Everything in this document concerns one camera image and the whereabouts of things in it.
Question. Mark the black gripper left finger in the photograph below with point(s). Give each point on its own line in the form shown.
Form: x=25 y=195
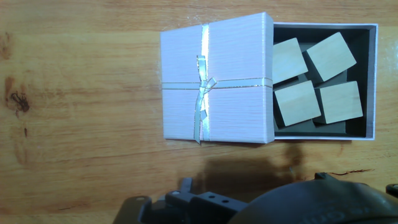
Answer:
x=199 y=208

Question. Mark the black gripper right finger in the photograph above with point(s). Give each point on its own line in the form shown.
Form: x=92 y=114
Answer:
x=393 y=190

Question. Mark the pink ribboned casing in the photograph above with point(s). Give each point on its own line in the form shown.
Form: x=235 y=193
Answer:
x=236 y=62

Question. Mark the white gift box tray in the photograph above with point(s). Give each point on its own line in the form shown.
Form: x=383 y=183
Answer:
x=370 y=93

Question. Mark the pale wooden block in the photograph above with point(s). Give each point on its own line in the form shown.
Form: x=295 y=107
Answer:
x=287 y=60
x=340 y=102
x=331 y=56
x=297 y=103

